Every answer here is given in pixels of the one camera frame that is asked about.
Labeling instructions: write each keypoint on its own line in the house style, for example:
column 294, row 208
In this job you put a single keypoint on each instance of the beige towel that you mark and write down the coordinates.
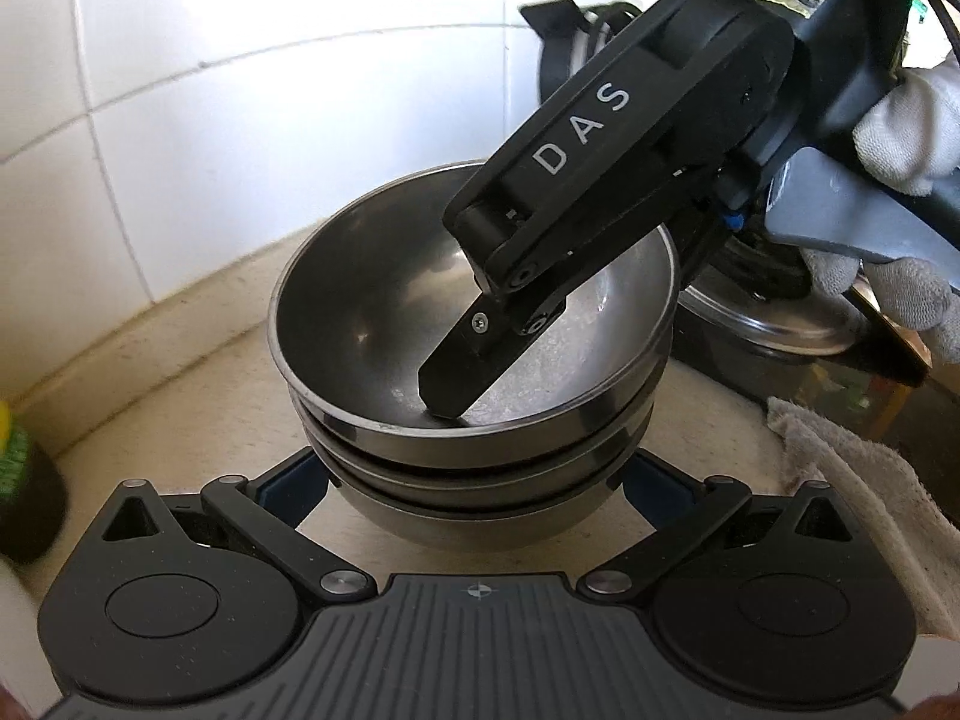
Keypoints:
column 862, row 487

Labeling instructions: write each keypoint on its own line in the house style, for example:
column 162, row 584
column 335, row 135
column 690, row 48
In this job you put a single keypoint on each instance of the black gas stove top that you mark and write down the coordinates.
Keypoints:
column 825, row 382

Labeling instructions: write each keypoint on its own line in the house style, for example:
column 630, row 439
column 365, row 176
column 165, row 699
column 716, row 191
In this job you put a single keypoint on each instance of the yellow label dark bottle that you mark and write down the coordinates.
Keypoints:
column 26, row 487

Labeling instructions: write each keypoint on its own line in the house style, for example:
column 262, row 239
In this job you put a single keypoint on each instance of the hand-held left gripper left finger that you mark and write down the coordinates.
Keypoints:
column 289, row 491

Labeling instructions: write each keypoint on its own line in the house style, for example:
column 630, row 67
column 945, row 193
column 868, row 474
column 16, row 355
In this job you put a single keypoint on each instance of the person's right hand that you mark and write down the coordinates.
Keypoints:
column 915, row 127

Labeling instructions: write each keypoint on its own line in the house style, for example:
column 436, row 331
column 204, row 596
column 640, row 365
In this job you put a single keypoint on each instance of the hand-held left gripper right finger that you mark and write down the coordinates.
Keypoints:
column 660, row 484

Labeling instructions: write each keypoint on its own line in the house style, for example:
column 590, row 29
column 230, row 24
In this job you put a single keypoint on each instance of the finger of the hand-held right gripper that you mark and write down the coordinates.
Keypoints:
column 697, row 240
column 465, row 367

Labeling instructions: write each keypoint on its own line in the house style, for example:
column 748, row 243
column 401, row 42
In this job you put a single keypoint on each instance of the black stove pan support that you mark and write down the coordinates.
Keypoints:
column 570, row 52

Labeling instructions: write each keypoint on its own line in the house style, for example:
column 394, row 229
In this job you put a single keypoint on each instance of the stainless steel bowl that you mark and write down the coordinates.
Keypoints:
column 360, row 300
column 375, row 457
column 480, row 517

